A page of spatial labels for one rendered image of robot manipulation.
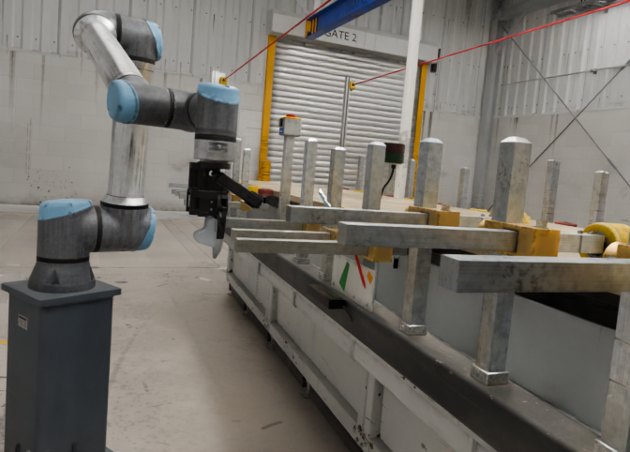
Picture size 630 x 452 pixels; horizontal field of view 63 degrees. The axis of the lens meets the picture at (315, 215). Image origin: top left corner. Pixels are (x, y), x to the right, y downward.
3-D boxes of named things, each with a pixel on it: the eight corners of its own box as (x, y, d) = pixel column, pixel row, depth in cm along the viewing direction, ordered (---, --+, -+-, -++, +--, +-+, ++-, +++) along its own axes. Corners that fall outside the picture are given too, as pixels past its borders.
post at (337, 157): (322, 306, 156) (335, 145, 151) (318, 302, 159) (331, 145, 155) (332, 306, 157) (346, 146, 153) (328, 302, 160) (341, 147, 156)
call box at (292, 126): (283, 136, 196) (284, 115, 196) (277, 137, 203) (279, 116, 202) (300, 138, 199) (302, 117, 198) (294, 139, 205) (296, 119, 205)
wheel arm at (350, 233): (346, 247, 69) (348, 220, 69) (336, 243, 72) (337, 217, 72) (619, 254, 86) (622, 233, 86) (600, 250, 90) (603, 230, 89)
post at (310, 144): (296, 277, 179) (308, 137, 175) (293, 275, 182) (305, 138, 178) (307, 277, 180) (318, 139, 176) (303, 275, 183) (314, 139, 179)
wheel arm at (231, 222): (217, 230, 164) (217, 217, 163) (215, 228, 167) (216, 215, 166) (343, 234, 179) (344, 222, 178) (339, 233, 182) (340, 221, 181)
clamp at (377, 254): (373, 262, 124) (375, 241, 123) (350, 252, 136) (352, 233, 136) (394, 263, 126) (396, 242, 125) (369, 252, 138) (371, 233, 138)
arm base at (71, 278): (46, 296, 149) (47, 263, 148) (16, 283, 161) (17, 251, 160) (107, 287, 164) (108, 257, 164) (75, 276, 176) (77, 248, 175)
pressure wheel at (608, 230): (607, 214, 85) (571, 233, 92) (624, 260, 82) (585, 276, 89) (633, 216, 87) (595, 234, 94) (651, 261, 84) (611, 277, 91)
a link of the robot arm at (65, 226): (32, 250, 163) (34, 195, 162) (90, 249, 173) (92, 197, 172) (39, 260, 151) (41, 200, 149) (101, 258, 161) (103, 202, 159)
